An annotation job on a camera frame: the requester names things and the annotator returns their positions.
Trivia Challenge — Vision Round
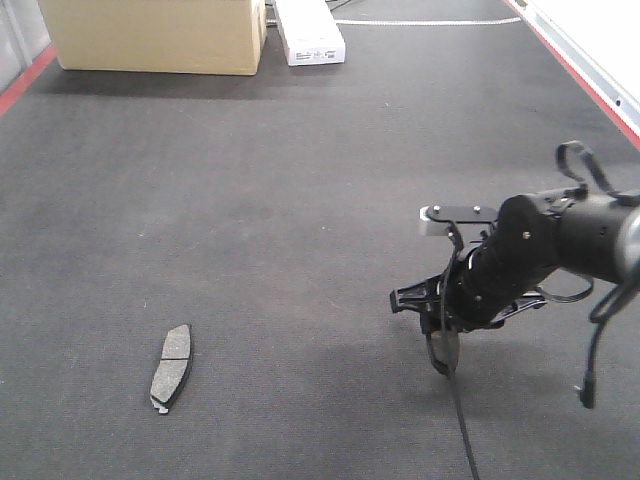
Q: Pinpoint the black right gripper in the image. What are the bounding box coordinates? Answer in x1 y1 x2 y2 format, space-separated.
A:
389 234 548 330

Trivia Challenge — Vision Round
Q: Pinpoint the grey brake pad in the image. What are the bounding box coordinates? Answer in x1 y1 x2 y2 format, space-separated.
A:
150 324 193 415
426 328 460 377

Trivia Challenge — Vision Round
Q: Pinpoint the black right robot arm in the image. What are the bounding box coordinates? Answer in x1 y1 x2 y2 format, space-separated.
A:
390 190 639 334

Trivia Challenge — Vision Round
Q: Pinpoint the white long carton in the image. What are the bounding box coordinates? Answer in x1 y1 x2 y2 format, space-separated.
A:
274 0 346 67

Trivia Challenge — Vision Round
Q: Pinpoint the cardboard box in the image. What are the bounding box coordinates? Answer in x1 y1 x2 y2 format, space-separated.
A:
39 1 266 76

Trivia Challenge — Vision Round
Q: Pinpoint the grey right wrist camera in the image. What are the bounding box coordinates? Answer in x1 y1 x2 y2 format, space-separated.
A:
418 205 498 236

